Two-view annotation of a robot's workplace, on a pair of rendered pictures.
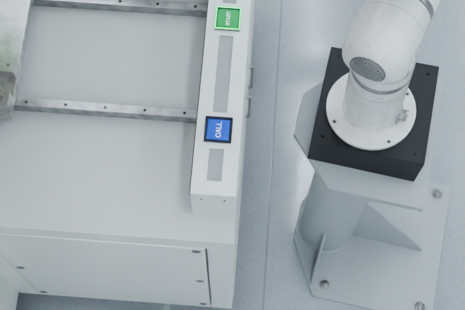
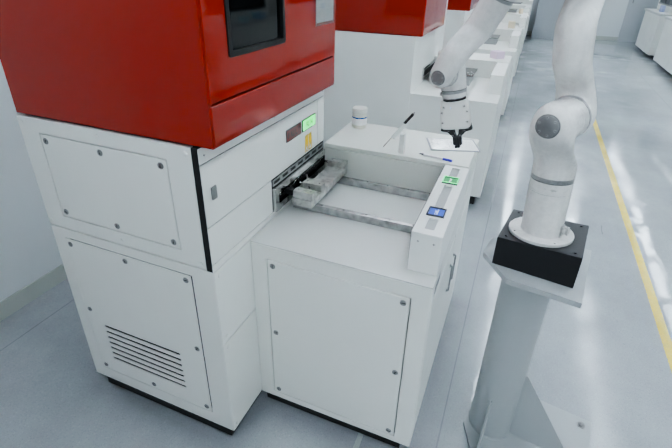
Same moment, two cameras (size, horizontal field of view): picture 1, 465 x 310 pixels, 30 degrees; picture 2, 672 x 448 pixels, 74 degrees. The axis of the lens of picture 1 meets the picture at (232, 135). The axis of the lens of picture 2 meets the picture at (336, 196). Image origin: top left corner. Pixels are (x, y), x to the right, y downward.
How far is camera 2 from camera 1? 1.14 m
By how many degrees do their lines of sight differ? 42
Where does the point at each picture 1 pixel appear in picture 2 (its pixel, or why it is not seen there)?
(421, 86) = (577, 230)
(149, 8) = (403, 191)
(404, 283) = not seen: outside the picture
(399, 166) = (562, 264)
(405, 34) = (574, 107)
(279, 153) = (459, 369)
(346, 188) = (519, 281)
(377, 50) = (555, 108)
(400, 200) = (563, 295)
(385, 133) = (552, 240)
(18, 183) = (302, 235)
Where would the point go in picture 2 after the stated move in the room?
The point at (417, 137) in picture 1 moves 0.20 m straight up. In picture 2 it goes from (576, 247) to (595, 187)
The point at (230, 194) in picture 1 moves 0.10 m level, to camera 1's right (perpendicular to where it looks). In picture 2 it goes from (438, 236) to (474, 243)
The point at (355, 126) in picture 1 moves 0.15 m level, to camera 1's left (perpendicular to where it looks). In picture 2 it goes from (529, 233) to (479, 224)
